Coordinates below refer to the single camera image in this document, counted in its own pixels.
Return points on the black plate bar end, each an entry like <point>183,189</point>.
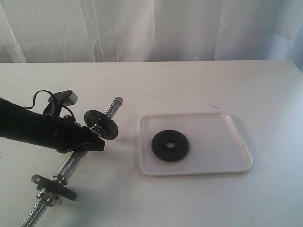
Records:
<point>54,187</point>
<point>101,124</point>

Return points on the chrome spinlock collar nut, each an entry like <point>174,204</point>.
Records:
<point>49,198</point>

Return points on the chrome dumbbell bar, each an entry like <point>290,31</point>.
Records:
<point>67,170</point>

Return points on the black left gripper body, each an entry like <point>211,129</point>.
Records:
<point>65,136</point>

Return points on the white plastic tray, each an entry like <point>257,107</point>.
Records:
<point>215,144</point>

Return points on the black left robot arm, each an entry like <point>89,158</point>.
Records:
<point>19,124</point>

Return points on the black weight plate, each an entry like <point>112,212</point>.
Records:
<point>170,145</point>

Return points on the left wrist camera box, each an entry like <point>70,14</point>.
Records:
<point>66,98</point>

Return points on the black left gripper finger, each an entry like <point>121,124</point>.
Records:
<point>93,143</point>

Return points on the white curtain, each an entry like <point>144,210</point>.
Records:
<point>150,30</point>

